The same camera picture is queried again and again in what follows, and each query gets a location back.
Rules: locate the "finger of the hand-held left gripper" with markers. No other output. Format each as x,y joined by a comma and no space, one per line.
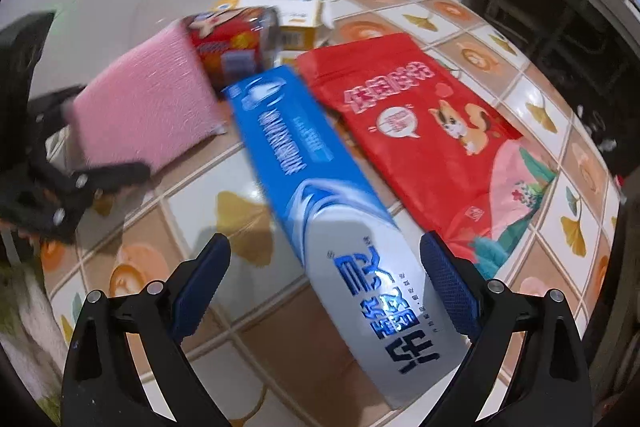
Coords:
50,112
115,174

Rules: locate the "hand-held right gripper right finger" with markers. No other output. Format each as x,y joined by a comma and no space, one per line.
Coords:
450,287

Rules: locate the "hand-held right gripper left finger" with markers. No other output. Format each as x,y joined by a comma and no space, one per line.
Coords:
200,287

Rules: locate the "pink ribbed cloth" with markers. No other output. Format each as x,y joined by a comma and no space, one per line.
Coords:
140,102

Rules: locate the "blue and white toothpaste box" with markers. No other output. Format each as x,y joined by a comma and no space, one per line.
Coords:
320,207

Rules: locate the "white and yellow carton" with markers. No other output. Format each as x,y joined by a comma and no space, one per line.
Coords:
300,14

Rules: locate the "red printed pouch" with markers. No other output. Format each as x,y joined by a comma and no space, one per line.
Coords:
425,132

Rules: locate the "red printed snack can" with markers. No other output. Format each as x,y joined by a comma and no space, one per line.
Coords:
225,42

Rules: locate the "dark metal rack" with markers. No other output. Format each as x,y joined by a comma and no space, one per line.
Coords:
540,32

